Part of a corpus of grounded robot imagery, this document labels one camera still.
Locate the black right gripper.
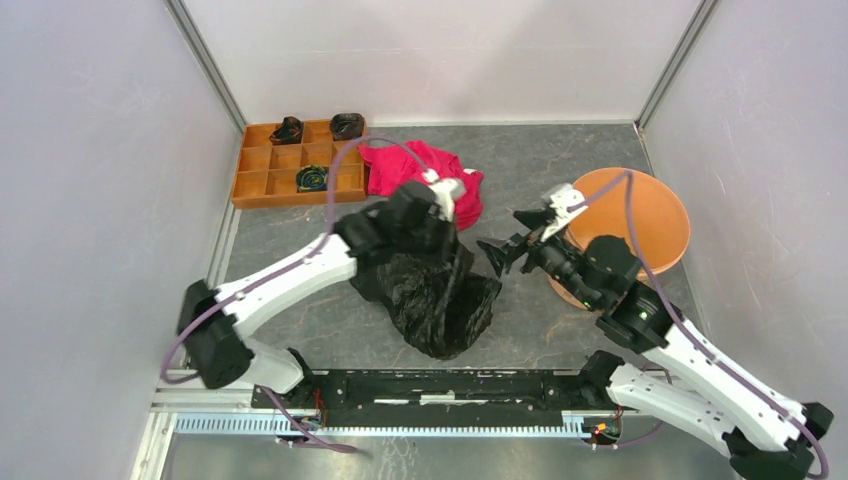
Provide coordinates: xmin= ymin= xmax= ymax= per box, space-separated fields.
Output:
xmin=475 ymin=207 xmax=600 ymax=309

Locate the black plastic trash bag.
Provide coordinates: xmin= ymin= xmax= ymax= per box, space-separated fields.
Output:
xmin=350 ymin=243 xmax=502 ymax=360

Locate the orange plastic trash bin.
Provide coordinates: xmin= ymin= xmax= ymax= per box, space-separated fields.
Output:
xmin=563 ymin=170 xmax=691 ymax=275

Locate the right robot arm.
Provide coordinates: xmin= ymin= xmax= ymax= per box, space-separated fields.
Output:
xmin=477 ymin=209 xmax=834 ymax=479

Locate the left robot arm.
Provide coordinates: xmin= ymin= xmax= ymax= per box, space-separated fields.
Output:
xmin=177 ymin=178 xmax=465 ymax=408

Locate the red crumpled cloth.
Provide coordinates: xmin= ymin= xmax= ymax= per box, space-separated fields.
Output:
xmin=358 ymin=140 xmax=484 ymax=230

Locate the dark rolled item back right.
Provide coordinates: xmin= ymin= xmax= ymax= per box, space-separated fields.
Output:
xmin=329 ymin=112 xmax=366 ymax=141

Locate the blue green rolled item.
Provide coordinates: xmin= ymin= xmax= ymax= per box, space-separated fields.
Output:
xmin=295 ymin=164 xmax=329 ymax=193

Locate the black rolled item back left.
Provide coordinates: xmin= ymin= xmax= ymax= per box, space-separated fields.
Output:
xmin=269 ymin=116 xmax=304 ymax=146

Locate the wooden compartment tray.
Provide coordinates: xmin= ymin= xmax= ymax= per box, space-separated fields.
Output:
xmin=230 ymin=119 xmax=345 ymax=209

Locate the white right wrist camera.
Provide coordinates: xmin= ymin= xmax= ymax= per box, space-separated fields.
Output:
xmin=540 ymin=183 xmax=588 ymax=243

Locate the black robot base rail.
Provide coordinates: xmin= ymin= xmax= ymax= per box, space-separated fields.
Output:
xmin=251 ymin=350 xmax=624 ymax=429

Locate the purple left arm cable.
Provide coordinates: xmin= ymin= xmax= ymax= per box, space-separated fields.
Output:
xmin=158 ymin=135 xmax=432 ymax=386

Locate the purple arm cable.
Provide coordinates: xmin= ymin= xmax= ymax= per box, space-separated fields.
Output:
xmin=566 ymin=170 xmax=831 ymax=480
xmin=158 ymin=135 xmax=432 ymax=386

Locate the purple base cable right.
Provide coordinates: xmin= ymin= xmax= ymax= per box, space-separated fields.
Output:
xmin=589 ymin=420 xmax=667 ymax=452

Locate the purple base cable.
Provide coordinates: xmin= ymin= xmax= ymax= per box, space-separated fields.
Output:
xmin=258 ymin=387 xmax=362 ymax=456
xmin=589 ymin=420 xmax=667 ymax=452

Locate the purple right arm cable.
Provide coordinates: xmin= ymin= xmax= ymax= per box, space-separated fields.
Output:
xmin=566 ymin=170 xmax=831 ymax=480

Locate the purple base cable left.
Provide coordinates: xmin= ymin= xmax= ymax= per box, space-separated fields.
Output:
xmin=258 ymin=387 xmax=362 ymax=456

